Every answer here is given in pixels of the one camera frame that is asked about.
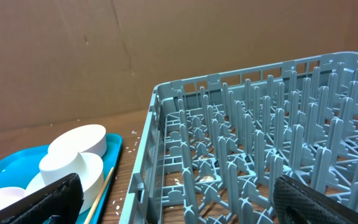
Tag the grey dishwasher rack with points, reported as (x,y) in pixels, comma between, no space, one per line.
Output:
(214,145)

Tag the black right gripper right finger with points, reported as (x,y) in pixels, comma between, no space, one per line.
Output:
(295,202)

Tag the wooden chopstick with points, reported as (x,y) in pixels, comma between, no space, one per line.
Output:
(98,198)

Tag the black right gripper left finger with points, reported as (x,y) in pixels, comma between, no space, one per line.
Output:
(59,202)

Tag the white cup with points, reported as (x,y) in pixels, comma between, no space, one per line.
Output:
(56,165)

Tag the pink white bowl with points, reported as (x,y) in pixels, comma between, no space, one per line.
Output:
(88,138)

